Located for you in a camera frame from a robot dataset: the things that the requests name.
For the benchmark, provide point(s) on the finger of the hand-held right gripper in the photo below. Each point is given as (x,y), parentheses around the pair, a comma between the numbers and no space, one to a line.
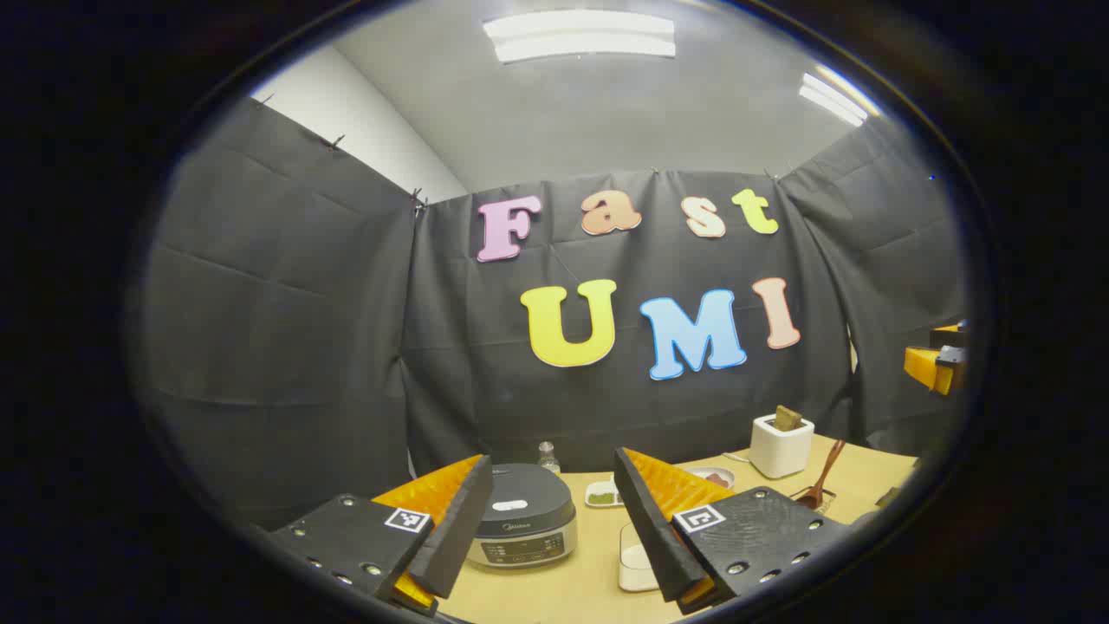
(923,368)
(949,336)

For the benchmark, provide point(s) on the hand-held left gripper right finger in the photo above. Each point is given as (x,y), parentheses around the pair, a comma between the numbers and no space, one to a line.
(650,529)

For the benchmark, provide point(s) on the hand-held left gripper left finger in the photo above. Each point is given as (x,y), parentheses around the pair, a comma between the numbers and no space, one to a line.
(455,529)

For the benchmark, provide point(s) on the white square rice container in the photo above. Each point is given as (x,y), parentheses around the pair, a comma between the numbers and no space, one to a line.
(637,568)

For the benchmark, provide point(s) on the dark grey rice cooker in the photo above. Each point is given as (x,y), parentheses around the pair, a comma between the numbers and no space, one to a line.
(524,520)

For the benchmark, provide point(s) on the brown wooden spoon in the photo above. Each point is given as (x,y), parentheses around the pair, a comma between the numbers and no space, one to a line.
(823,472)

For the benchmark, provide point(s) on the white divided bean dish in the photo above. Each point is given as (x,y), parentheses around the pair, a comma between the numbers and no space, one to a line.
(602,496)

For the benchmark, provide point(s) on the reddish brown meat piece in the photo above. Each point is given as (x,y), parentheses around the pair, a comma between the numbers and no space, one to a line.
(716,478)

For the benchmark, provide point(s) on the round white plate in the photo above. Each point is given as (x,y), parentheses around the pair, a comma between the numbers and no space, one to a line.
(723,473)

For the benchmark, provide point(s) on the small clear glass bottle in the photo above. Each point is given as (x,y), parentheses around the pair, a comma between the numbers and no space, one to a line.
(548,459)

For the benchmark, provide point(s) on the brown bread slice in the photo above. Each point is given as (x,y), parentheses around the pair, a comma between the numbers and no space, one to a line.
(787,419)

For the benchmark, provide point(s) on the white toaster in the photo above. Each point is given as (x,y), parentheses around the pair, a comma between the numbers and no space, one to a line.
(780,451)

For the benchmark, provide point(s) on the black backdrop cloth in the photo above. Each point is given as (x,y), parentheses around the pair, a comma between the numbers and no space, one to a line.
(303,329)

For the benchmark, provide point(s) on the small ceiling light panel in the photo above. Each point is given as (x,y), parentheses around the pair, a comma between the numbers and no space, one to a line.
(832,100)

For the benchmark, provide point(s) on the long ceiling light panel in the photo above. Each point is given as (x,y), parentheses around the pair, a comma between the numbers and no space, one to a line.
(580,36)

